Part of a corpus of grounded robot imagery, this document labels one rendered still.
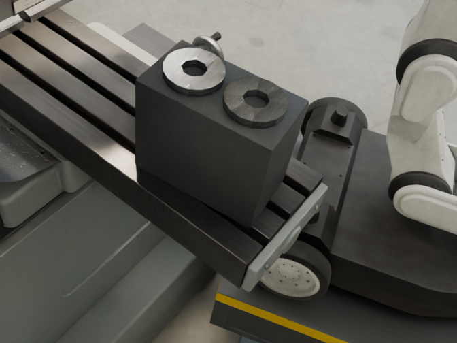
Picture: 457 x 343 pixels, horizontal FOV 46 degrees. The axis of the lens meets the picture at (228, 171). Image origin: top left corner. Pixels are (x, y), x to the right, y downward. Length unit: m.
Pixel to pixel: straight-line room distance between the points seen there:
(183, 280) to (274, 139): 1.01
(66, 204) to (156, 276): 0.56
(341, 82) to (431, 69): 1.61
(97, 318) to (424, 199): 0.91
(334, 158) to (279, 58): 1.28
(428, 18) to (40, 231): 0.83
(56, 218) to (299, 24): 2.06
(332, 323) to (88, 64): 0.85
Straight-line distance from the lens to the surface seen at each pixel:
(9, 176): 0.98
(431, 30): 1.09
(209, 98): 0.76
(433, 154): 1.28
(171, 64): 0.78
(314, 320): 1.42
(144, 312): 1.59
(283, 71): 2.63
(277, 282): 1.40
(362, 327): 1.45
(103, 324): 1.57
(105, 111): 0.99
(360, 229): 1.38
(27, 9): 1.20
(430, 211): 1.34
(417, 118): 1.14
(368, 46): 2.94
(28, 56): 1.12
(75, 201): 1.16
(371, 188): 1.48
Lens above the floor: 1.64
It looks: 50 degrees down
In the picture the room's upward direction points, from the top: 12 degrees clockwise
